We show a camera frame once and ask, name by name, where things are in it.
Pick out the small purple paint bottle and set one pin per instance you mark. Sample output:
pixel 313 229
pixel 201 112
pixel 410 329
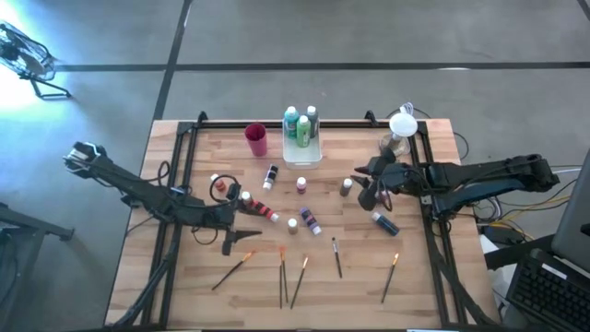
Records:
pixel 310 220

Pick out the paintbrush wide gold ferrule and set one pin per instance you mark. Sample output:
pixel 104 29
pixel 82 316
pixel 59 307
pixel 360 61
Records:
pixel 232 270

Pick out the black keyboard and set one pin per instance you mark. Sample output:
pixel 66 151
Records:
pixel 548 295

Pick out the black aluminium rig frame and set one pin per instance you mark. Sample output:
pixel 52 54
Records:
pixel 221 125

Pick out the small yellow ochre paint bottle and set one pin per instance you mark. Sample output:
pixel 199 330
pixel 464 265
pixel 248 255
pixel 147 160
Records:
pixel 292 226

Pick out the large teal paint bottle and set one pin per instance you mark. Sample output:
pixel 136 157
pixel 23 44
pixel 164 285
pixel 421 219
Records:
pixel 291 122

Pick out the grey monitor back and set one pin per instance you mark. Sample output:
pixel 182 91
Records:
pixel 574 221

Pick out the small blue paint bottle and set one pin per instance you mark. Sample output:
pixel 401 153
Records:
pixel 386 224

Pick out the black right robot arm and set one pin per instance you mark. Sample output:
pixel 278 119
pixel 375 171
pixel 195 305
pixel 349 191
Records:
pixel 484 173

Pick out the red plastic cup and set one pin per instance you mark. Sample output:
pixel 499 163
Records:
pixel 256 140

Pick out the large dark grey paint bottle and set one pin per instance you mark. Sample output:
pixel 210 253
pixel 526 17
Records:
pixel 313 122

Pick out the white plastic bin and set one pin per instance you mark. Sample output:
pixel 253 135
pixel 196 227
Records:
pixel 302 159

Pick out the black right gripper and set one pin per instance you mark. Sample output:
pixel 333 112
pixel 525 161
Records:
pixel 392 177

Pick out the small orange paint bottle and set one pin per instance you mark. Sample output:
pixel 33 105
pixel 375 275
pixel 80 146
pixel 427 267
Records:
pixel 219 184

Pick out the small red-orange paint bottle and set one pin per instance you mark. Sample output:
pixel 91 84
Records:
pixel 265 211

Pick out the small rust brown paint bottle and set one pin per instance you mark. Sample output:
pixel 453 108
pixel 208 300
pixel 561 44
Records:
pixel 246 197

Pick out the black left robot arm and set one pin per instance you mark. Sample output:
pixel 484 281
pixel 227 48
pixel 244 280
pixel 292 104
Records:
pixel 138 189

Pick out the black paintbrush gold ferrule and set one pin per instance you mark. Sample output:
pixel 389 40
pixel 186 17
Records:
pixel 280 290
pixel 389 279
pixel 298 283
pixel 285 288

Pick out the large green paint bottle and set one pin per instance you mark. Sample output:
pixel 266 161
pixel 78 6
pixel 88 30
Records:
pixel 303 133

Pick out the small grey paint bottle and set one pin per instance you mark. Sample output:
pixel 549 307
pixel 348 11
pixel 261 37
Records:
pixel 271 175

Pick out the paintbrush silver ferrule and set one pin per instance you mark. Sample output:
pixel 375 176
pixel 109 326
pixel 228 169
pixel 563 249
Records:
pixel 337 258

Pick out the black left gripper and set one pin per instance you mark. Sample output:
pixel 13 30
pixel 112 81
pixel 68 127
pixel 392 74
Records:
pixel 228 221

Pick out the dark grey side desk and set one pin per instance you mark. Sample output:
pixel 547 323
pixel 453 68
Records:
pixel 32 223

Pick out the small dark brown paint bottle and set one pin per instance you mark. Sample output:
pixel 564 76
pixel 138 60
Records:
pixel 345 188

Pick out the small pink paint bottle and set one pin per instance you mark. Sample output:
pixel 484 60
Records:
pixel 301 185

